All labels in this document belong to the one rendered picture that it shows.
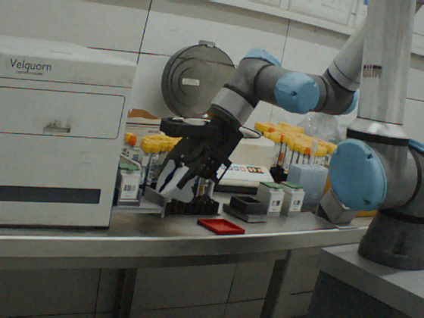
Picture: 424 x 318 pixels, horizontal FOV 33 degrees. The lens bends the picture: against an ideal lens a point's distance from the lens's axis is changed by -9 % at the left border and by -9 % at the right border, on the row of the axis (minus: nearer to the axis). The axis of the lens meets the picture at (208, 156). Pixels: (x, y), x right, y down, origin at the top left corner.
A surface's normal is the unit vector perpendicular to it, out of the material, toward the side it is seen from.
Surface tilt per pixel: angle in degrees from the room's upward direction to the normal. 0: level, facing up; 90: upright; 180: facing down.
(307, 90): 90
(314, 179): 90
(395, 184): 90
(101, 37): 90
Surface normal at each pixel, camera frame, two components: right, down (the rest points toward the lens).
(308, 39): 0.59, 0.28
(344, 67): -0.59, 0.24
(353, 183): -0.78, 0.11
